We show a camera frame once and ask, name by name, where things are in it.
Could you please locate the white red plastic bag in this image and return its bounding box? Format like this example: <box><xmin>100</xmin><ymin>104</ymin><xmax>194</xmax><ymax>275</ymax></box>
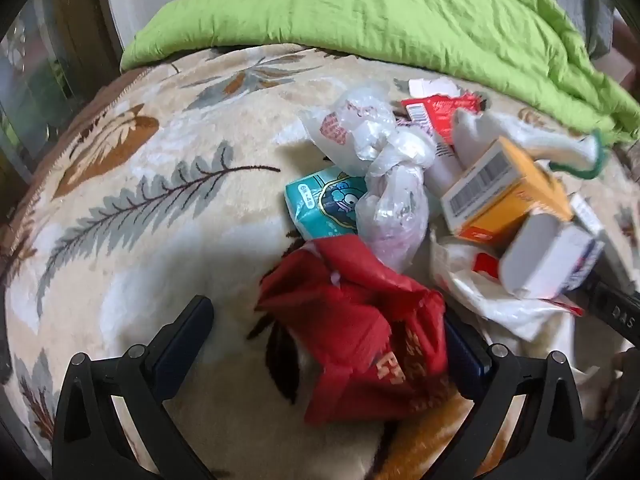
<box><xmin>430</xmin><ymin>235</ymin><xmax>586</xmax><ymax>343</ymax></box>

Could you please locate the red snack box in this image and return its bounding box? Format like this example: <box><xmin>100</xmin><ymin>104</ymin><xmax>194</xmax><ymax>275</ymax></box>
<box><xmin>400</xmin><ymin>91</ymin><xmax>483</xmax><ymax>141</ymax></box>

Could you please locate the white printed plastic bag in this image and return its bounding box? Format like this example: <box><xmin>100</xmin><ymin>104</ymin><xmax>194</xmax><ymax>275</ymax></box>
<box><xmin>299</xmin><ymin>82</ymin><xmax>398</xmax><ymax>176</ymax></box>

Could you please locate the white cardboard box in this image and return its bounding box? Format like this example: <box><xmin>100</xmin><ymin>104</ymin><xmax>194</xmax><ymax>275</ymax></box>
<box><xmin>500</xmin><ymin>210</ymin><xmax>607</xmax><ymax>301</ymax></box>

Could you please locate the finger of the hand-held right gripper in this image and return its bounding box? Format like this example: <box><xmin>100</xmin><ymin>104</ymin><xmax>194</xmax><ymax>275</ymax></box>
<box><xmin>582</xmin><ymin>267</ymin><xmax>610</xmax><ymax>307</ymax></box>

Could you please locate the leaf print blanket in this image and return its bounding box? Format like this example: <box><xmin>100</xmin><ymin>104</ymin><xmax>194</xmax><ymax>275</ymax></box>
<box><xmin>0</xmin><ymin>45</ymin><xmax>640</xmax><ymax>480</ymax></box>

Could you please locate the white bottle green hook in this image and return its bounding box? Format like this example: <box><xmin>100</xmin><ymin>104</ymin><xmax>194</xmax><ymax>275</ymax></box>
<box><xmin>452</xmin><ymin>110</ymin><xmax>607</xmax><ymax>179</ymax></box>

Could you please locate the dark wooden cabinet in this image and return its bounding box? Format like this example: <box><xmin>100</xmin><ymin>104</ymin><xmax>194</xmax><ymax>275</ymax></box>
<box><xmin>0</xmin><ymin>0</ymin><xmax>123</xmax><ymax>211</ymax></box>

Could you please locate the green quilt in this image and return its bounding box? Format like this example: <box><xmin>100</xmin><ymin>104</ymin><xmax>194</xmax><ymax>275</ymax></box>
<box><xmin>119</xmin><ymin>0</ymin><xmax>640</xmax><ymax>143</ymax></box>

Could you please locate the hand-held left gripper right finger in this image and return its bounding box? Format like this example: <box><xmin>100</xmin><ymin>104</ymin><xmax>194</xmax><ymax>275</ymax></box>
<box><xmin>440</xmin><ymin>305</ymin><xmax>586</xmax><ymax>480</ymax></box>

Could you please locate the grey quilted pillow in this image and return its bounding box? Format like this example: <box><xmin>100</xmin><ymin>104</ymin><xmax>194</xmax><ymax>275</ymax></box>
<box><xmin>530</xmin><ymin>0</ymin><xmax>619</xmax><ymax>59</ymax></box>

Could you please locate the clear knotted plastic bag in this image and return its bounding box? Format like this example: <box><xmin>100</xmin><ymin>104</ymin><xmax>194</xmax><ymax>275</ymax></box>
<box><xmin>357</xmin><ymin>125</ymin><xmax>436</xmax><ymax>273</ymax></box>

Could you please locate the white tube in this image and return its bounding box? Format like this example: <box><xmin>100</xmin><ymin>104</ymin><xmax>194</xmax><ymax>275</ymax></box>
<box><xmin>429</xmin><ymin>130</ymin><xmax>462</xmax><ymax>197</ymax></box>

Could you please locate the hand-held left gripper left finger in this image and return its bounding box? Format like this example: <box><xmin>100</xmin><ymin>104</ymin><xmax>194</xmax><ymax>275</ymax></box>
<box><xmin>52</xmin><ymin>295</ymin><xmax>236</xmax><ymax>480</ymax></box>

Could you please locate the teal tissue packet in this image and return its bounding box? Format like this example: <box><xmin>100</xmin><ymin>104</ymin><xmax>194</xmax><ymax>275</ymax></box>
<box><xmin>285</xmin><ymin>167</ymin><xmax>371</xmax><ymax>241</ymax></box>

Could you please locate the orange cardboard box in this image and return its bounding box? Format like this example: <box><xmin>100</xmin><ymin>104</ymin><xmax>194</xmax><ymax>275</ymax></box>
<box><xmin>440</xmin><ymin>137</ymin><xmax>574</xmax><ymax>246</ymax></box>

